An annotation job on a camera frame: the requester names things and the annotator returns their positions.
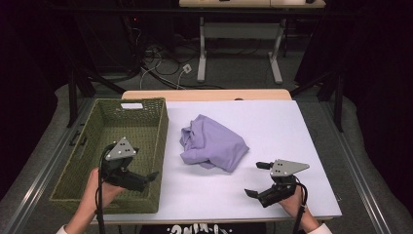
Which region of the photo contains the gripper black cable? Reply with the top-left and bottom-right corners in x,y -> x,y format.
291,182 -> 310,234
94,141 -> 119,234

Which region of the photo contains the wooden table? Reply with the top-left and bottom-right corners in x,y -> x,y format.
121,89 -> 293,102

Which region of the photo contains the green woven basket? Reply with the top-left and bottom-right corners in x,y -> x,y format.
49,97 -> 169,215

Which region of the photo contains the purple cloth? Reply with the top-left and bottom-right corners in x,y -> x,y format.
179,113 -> 250,174

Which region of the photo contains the person's right hand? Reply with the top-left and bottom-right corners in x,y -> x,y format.
278,185 -> 310,219

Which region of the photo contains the black floor cable bundle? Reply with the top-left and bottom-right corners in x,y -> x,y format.
125,16 -> 225,91

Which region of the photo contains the white-legged desk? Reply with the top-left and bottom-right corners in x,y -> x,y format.
178,0 -> 326,85

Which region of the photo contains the white table board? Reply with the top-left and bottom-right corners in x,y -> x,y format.
73,99 -> 343,225

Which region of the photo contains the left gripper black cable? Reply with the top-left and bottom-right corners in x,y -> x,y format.
94,141 -> 119,234

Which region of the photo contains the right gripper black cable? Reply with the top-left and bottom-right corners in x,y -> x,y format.
291,182 -> 310,234

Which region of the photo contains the person's black printed shirt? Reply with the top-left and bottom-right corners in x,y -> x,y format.
138,222 -> 268,234

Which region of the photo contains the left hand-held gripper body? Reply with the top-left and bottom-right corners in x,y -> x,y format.
101,136 -> 150,193

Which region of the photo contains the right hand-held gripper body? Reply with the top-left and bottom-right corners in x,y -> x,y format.
257,158 -> 311,209

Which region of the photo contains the aluminium rail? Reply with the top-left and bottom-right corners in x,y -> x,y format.
0,97 -> 98,234
319,100 -> 394,234

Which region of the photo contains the white floor cable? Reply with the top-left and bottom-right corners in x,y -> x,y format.
139,52 -> 188,91

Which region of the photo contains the black metal stand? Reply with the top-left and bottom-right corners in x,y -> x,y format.
289,67 -> 346,133
66,62 -> 127,129

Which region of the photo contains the person's left hand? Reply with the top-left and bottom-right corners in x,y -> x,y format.
78,167 -> 127,214

